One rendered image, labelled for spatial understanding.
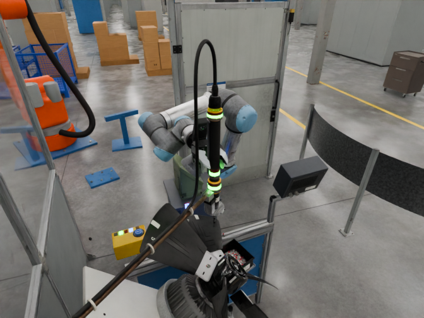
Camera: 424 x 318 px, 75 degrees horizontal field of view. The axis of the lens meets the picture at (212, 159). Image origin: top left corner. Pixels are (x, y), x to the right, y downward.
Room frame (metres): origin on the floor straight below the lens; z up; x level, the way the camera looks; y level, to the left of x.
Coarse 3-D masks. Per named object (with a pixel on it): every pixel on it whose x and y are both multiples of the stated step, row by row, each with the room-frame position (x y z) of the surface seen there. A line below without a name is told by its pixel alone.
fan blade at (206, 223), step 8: (192, 216) 0.94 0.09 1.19; (200, 216) 0.95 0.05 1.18; (208, 216) 0.97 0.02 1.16; (192, 224) 0.89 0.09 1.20; (200, 224) 0.90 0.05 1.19; (208, 224) 0.91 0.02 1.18; (216, 224) 0.92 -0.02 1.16; (200, 232) 0.84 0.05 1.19; (208, 232) 0.85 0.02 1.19; (216, 232) 0.86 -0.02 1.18; (208, 240) 0.80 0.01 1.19; (216, 240) 0.80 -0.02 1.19; (208, 248) 0.76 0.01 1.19; (216, 248) 0.76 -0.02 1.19
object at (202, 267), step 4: (208, 252) 0.67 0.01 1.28; (204, 256) 0.65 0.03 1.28; (208, 256) 0.66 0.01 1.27; (212, 256) 0.66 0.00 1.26; (204, 260) 0.64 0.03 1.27; (208, 260) 0.65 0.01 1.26; (212, 260) 0.65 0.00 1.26; (216, 260) 0.66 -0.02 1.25; (200, 264) 0.62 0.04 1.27; (204, 264) 0.63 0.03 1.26; (212, 264) 0.64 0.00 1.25; (200, 268) 0.61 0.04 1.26; (204, 268) 0.62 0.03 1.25; (208, 268) 0.62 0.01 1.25; (212, 268) 0.63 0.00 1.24; (196, 272) 0.60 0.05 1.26; (200, 272) 0.61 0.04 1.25; (208, 272) 0.62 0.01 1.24; (212, 272) 0.62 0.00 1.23; (200, 276) 0.59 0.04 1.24; (204, 276) 0.60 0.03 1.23; (208, 276) 0.60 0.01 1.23; (204, 280) 0.59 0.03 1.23; (208, 280) 0.59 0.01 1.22
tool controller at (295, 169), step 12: (312, 156) 1.38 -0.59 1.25; (288, 168) 1.26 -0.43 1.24; (300, 168) 1.27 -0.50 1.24; (312, 168) 1.28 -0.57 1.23; (324, 168) 1.29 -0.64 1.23; (276, 180) 1.31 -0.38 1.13; (288, 180) 1.21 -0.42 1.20; (300, 180) 1.23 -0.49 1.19; (312, 180) 1.28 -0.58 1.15; (288, 192) 1.24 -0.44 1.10; (300, 192) 1.29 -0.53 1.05
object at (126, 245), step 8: (128, 232) 0.96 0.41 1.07; (144, 232) 0.96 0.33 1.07; (112, 240) 0.91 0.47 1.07; (120, 240) 0.91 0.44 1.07; (128, 240) 0.91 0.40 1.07; (136, 240) 0.91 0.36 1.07; (120, 248) 0.87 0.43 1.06; (128, 248) 0.89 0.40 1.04; (136, 248) 0.90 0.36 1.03; (120, 256) 0.87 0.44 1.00; (128, 256) 0.88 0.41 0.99
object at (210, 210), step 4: (204, 192) 0.68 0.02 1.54; (212, 192) 0.68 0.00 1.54; (208, 196) 0.67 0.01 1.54; (212, 196) 0.68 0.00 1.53; (208, 200) 0.66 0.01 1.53; (212, 200) 0.67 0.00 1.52; (204, 204) 0.69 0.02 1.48; (208, 204) 0.68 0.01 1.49; (212, 204) 0.68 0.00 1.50; (220, 204) 0.73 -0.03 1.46; (204, 208) 0.69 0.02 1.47; (208, 208) 0.68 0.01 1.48; (212, 208) 0.68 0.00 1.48; (220, 208) 0.71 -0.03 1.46; (224, 208) 0.71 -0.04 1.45; (208, 212) 0.68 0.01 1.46; (212, 212) 0.68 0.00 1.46; (216, 212) 0.69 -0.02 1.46; (220, 212) 0.69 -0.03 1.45
